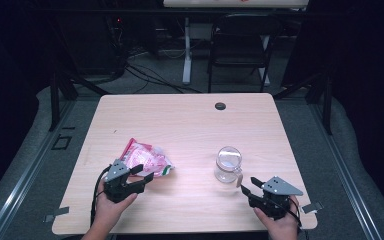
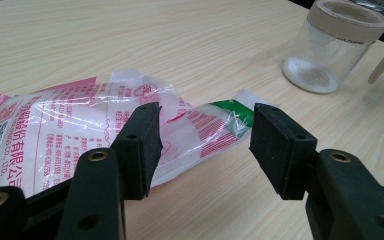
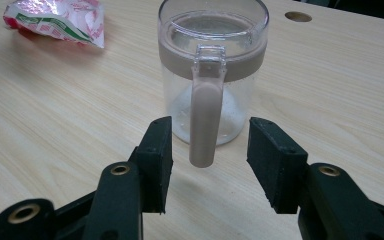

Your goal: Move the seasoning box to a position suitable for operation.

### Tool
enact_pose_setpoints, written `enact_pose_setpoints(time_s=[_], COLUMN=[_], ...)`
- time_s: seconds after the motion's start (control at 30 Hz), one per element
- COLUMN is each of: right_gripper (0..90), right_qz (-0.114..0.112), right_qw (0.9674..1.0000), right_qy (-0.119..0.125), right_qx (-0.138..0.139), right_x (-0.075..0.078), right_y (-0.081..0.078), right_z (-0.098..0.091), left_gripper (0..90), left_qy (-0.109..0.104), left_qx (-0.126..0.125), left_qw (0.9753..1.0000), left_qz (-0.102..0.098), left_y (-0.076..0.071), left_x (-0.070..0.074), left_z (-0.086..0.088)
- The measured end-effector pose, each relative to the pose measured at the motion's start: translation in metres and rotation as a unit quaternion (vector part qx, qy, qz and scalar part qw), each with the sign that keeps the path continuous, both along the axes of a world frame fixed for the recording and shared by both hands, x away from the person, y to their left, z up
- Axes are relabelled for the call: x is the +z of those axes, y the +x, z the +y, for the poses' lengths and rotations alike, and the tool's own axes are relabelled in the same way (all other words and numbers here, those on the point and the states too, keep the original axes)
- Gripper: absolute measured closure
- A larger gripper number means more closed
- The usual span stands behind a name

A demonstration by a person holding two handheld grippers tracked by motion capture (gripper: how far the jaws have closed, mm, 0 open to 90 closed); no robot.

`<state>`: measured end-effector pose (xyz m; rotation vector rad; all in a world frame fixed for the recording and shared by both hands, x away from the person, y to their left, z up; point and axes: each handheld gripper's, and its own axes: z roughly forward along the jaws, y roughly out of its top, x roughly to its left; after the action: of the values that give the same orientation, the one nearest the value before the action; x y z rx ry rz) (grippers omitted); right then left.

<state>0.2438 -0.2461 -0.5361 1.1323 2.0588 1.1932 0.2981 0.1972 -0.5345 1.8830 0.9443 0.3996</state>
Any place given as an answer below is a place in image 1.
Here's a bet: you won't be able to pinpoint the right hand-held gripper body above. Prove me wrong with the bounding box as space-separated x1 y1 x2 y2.
248 176 304 221

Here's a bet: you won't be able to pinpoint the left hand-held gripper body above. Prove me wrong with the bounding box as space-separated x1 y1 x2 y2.
103 159 146 204

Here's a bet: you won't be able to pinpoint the red and white snack bag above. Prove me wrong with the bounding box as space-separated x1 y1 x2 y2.
119 137 175 178

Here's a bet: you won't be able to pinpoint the clear glass jar with lid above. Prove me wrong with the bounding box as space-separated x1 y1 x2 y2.
213 146 244 188

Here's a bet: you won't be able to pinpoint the person's left hand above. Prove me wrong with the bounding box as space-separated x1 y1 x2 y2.
91 182 138 231

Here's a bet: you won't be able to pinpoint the person's right hand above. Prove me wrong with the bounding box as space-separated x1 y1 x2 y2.
253 195 301 240

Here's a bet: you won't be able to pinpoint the grey tape strip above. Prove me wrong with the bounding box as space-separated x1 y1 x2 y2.
300 201 324 215
43 206 70 224

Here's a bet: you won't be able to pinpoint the black metal stand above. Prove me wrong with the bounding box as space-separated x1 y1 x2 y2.
48 66 111 132
273 71 334 136

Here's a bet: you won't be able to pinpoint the dark equipment with red light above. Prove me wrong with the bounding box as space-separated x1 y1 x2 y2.
106 14 128 78

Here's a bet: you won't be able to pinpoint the black folding chair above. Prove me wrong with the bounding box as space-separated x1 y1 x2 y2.
207 13 283 94

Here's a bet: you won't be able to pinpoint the white desk top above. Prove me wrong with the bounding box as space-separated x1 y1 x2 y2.
163 0 309 9

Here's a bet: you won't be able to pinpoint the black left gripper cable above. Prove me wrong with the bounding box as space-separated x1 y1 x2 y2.
89 165 112 228

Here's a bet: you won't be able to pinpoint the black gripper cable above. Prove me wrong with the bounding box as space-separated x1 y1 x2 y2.
288 196 309 240
89 165 112 228

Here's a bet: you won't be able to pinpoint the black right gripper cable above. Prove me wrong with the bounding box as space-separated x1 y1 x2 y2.
288 196 309 240

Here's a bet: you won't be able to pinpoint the metal floor rail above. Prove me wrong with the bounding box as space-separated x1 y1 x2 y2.
0 99 78 240
308 99 384 240

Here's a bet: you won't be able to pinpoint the black floor cables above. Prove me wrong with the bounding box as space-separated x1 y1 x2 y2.
124 63 203 95

